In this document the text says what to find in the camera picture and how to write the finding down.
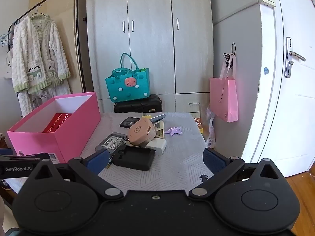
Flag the white power adapter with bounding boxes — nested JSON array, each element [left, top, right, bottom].
[[145, 138, 167, 156]]

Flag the purple starfish hair clip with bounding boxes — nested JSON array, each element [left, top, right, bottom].
[[164, 127, 182, 136]]

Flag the black rubber case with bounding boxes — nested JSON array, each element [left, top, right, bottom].
[[113, 145, 155, 171]]

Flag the grey pocket router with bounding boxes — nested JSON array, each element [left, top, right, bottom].
[[95, 132, 128, 155]]

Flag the pink cardboard box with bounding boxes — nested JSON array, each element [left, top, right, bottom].
[[7, 92, 101, 163]]

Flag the red glasses-print box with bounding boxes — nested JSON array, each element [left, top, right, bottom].
[[43, 113, 71, 133]]

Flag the pink rounded square case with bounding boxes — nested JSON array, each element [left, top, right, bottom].
[[128, 118, 156, 146]]

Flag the white door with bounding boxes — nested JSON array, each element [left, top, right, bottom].
[[242, 0, 314, 177]]

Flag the grey wardrobe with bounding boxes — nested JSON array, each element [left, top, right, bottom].
[[86, 0, 214, 114]]

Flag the teal felt handbag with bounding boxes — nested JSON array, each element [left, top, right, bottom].
[[105, 53, 150, 103]]

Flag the silver door handle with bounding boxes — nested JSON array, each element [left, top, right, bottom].
[[284, 37, 306, 78]]

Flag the black hair ties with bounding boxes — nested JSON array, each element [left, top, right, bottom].
[[222, 42, 237, 69]]

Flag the white fleece robe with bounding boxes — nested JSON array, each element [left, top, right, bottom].
[[12, 13, 71, 117]]

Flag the pink shopping bag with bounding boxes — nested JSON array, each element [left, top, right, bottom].
[[209, 53, 239, 123]]

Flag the black clothes rack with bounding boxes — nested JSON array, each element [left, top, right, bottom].
[[8, 0, 85, 93]]

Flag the clear plastic bag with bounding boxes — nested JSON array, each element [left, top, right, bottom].
[[206, 106, 216, 149]]

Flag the black suitcase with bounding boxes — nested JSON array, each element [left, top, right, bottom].
[[114, 94, 163, 113]]

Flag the beige plastic holder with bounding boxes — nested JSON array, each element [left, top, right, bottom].
[[154, 120, 164, 138]]

